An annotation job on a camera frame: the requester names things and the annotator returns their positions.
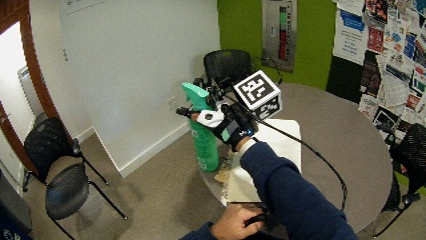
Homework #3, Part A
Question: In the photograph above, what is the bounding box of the green spray bottle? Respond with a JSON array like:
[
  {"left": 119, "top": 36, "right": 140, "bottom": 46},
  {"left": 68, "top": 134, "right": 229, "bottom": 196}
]
[{"left": 182, "top": 82, "right": 221, "bottom": 174}]

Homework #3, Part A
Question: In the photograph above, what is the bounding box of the brown wooden door frame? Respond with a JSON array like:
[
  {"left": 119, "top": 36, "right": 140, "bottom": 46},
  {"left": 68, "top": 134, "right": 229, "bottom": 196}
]
[{"left": 0, "top": 0, "right": 62, "bottom": 174}]

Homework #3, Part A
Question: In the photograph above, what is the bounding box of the small black device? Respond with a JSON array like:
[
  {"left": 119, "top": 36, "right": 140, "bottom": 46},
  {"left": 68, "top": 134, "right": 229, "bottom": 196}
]
[{"left": 244, "top": 212, "right": 271, "bottom": 228}]

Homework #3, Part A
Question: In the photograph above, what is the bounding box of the metal panel with red-green strip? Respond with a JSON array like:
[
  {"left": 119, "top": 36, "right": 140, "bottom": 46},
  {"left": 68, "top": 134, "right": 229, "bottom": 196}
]
[{"left": 260, "top": 0, "right": 300, "bottom": 74}]

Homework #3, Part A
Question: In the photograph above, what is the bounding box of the black palm camera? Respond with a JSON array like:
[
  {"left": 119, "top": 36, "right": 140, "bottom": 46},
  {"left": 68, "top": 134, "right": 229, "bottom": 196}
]
[{"left": 175, "top": 105, "right": 195, "bottom": 118}]

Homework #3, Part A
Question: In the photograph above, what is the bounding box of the black mesh chair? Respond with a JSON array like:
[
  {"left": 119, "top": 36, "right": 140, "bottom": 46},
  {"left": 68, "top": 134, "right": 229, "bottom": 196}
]
[
  {"left": 203, "top": 49, "right": 257, "bottom": 88},
  {"left": 372, "top": 122, "right": 426, "bottom": 238},
  {"left": 22, "top": 116, "right": 131, "bottom": 240}
]

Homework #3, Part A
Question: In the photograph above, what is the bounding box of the white radiator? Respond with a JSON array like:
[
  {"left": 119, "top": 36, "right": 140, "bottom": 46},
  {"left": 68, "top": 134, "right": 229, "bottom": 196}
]
[{"left": 16, "top": 64, "right": 47, "bottom": 118}]

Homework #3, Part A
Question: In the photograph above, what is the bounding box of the wall of posters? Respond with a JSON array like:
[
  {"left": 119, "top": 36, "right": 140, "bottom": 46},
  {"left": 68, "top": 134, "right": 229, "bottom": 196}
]
[{"left": 332, "top": 0, "right": 426, "bottom": 135}]

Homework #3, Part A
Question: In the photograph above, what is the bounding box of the white paper sheet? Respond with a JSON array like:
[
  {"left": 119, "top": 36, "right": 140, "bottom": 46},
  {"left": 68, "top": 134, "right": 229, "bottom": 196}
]
[{"left": 225, "top": 118, "right": 304, "bottom": 204}]

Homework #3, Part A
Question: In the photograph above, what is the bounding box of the white wall notice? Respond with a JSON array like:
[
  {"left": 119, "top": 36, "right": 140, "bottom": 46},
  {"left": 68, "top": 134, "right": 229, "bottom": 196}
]
[{"left": 63, "top": 0, "right": 110, "bottom": 16}]

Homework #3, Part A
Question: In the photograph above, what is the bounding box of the white marker cube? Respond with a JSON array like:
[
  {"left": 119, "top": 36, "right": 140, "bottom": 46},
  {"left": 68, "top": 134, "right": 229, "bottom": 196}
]
[{"left": 232, "top": 69, "right": 284, "bottom": 121}]

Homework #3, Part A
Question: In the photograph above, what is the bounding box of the dark blue bin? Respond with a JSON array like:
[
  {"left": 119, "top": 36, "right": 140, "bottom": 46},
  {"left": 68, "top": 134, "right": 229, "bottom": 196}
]
[{"left": 0, "top": 169, "right": 35, "bottom": 240}]

